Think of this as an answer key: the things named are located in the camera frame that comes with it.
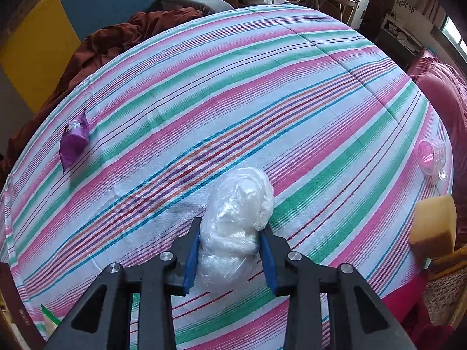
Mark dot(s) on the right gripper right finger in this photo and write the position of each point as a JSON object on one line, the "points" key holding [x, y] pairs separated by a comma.
{"points": [[358, 319]]}

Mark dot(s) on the grey yellow blue headboard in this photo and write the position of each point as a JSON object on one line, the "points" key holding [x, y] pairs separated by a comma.
{"points": [[37, 53]]}

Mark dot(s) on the pink plastic cup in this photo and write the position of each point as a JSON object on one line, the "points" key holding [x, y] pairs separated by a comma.
{"points": [[431, 155]]}

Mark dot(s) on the maroon blanket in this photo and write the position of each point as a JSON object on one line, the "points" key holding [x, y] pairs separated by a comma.
{"points": [[95, 51]]}

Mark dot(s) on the yellow sponge block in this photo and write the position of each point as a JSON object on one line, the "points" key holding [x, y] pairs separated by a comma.
{"points": [[434, 227]]}

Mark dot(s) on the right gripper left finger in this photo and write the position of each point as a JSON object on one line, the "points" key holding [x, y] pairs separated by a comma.
{"points": [[101, 317]]}

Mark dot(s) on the white plastic bag bundle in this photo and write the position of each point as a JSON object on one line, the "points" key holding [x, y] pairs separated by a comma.
{"points": [[238, 208]]}

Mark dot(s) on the purple candy wrapper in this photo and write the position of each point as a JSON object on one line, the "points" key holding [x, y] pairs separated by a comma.
{"points": [[74, 140]]}

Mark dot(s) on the striped pink green bedsheet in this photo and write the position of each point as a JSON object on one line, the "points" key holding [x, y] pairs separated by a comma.
{"points": [[329, 117]]}

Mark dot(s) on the red cloth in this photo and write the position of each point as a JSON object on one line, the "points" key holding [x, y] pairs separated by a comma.
{"points": [[407, 306]]}

